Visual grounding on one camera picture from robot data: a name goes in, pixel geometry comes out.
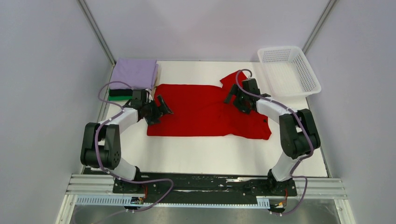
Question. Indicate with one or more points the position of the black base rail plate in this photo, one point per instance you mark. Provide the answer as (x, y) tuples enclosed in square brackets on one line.
[(203, 188)]

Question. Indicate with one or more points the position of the folded lilac t shirt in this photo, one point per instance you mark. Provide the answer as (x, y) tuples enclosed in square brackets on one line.
[(135, 73)]

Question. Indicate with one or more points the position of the folded black t shirt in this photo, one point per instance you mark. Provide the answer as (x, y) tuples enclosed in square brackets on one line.
[(120, 92)]

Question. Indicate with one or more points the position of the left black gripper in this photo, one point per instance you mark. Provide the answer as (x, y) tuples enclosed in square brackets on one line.
[(162, 109)]

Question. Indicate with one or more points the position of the red t shirt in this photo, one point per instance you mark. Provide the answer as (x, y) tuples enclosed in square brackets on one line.
[(200, 111)]

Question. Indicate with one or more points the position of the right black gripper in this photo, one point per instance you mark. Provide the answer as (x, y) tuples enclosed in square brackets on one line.
[(243, 108)]

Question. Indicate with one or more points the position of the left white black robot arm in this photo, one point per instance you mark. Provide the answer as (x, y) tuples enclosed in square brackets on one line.
[(101, 146)]

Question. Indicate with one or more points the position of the wooden board under stack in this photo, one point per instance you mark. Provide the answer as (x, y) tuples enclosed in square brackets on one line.
[(156, 83)]

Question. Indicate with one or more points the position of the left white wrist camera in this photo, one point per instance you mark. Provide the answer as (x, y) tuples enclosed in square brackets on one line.
[(150, 94)]

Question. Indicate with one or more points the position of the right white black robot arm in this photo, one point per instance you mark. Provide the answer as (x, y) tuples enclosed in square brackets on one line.
[(299, 136)]

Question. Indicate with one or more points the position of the folded green t shirt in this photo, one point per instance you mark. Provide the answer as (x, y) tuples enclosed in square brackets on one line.
[(118, 98)]

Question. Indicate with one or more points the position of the white slotted cable duct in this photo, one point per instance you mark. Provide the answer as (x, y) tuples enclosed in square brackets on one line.
[(132, 201)]

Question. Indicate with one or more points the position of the white plastic basket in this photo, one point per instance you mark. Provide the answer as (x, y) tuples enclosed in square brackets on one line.
[(288, 72)]

